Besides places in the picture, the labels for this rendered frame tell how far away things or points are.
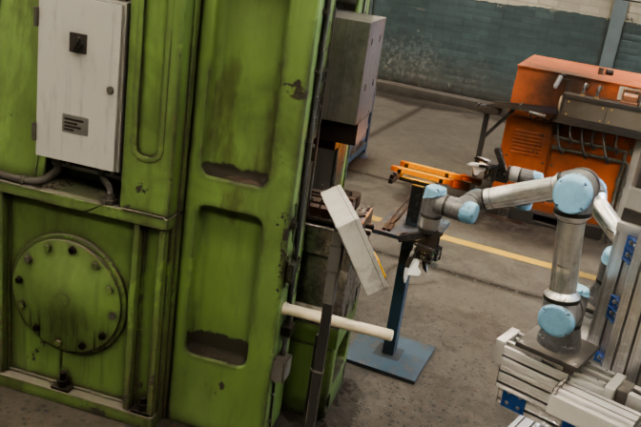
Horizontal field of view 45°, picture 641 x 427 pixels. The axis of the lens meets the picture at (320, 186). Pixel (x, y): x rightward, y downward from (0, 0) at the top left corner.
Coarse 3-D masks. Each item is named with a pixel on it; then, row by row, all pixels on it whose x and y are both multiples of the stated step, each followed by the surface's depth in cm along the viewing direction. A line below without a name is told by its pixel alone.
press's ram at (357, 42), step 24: (336, 24) 296; (360, 24) 293; (384, 24) 319; (336, 48) 298; (360, 48) 296; (336, 72) 301; (360, 72) 298; (336, 96) 303; (360, 96) 301; (336, 120) 306; (360, 120) 312
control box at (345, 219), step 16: (336, 192) 280; (336, 208) 268; (352, 208) 263; (336, 224) 256; (352, 224) 255; (352, 240) 256; (368, 240) 258; (352, 256) 258; (368, 256) 259; (368, 272) 261; (368, 288) 263
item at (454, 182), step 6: (396, 168) 383; (402, 168) 382; (414, 174) 380; (420, 174) 379; (426, 174) 377; (432, 174) 378; (432, 180) 377; (438, 180) 376; (444, 180) 375; (450, 180) 373; (456, 180) 372; (462, 180) 372; (450, 186) 373; (456, 186) 374; (462, 186) 372; (468, 186) 371
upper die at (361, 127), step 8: (328, 120) 312; (320, 128) 314; (328, 128) 313; (336, 128) 312; (344, 128) 311; (352, 128) 310; (360, 128) 314; (320, 136) 315; (328, 136) 314; (336, 136) 313; (344, 136) 312; (352, 136) 311; (360, 136) 318; (352, 144) 312
